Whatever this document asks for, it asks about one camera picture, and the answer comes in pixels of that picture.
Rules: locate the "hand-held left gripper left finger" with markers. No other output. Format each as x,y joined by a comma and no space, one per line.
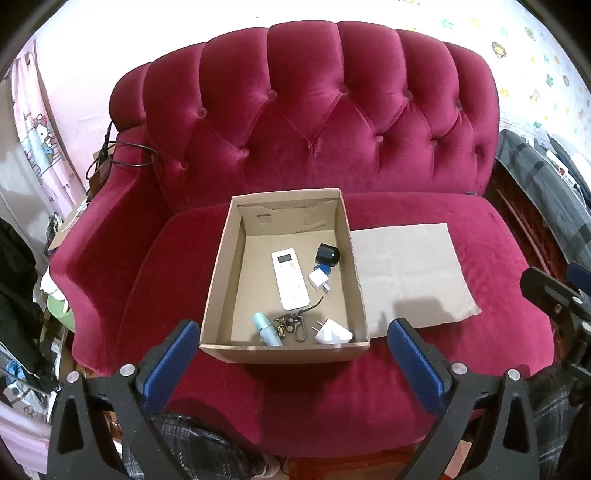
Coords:
171,364

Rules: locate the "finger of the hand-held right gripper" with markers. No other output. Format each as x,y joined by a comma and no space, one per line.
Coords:
579,274
540,286

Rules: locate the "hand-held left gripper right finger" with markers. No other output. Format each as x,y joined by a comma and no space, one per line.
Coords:
415,369

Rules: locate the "white angled plug adapter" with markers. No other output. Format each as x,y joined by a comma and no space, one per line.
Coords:
334,334

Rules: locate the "light blue tube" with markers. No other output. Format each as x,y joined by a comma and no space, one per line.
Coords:
265,325

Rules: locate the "cardboard box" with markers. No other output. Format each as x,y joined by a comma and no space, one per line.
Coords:
258,277

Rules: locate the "white cube charger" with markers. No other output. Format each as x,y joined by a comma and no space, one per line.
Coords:
318,279

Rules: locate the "small blue object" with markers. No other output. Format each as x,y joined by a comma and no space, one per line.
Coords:
317,267

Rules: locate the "white remote control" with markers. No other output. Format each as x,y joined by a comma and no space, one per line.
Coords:
288,281

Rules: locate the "black round device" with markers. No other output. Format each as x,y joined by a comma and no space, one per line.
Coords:
328,254

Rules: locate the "person's right leg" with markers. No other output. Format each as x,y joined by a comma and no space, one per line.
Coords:
558,415

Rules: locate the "grey plaid jacket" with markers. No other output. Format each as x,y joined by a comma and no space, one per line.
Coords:
540,184

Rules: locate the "green object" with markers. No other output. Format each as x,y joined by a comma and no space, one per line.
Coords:
60,311

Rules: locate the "light slipper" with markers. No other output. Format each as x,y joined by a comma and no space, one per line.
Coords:
265,466

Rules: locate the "black garment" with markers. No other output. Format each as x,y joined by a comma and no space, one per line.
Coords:
18,286

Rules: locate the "brown paper bag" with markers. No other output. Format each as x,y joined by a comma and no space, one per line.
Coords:
99,175

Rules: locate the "pink cartoon print curtain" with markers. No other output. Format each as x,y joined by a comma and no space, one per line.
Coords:
37,134

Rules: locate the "red velvet tufted sofa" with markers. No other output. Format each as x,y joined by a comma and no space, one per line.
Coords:
300,115

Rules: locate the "flower wall stickers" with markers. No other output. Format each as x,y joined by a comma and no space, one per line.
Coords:
501,48

